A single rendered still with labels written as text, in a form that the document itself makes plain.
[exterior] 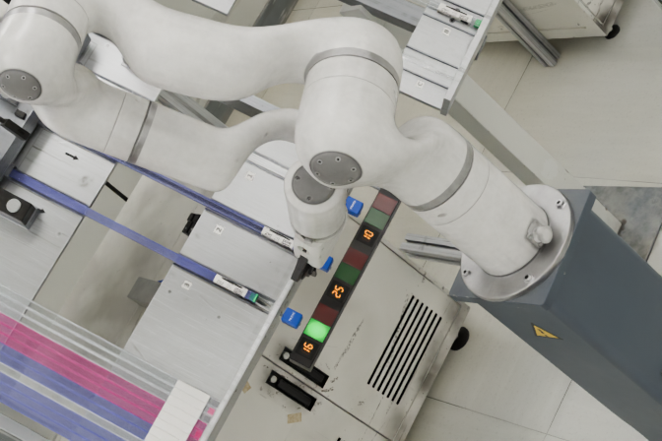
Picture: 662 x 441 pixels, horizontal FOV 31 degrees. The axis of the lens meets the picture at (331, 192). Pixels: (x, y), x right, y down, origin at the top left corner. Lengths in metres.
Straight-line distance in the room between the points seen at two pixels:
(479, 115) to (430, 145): 0.82
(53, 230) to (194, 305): 0.28
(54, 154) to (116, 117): 0.55
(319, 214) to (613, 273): 0.44
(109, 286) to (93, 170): 0.65
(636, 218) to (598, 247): 0.91
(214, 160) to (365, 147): 0.28
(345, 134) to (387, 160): 0.07
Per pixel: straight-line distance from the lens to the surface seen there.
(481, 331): 2.76
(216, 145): 1.64
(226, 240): 2.06
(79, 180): 2.14
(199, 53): 1.48
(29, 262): 2.12
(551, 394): 2.55
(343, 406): 2.53
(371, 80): 1.48
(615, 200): 2.71
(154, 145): 1.63
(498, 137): 2.38
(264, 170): 2.10
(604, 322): 1.76
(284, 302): 2.02
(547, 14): 3.02
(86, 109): 1.62
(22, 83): 1.47
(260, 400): 2.41
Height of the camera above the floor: 1.81
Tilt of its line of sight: 32 degrees down
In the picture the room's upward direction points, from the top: 51 degrees counter-clockwise
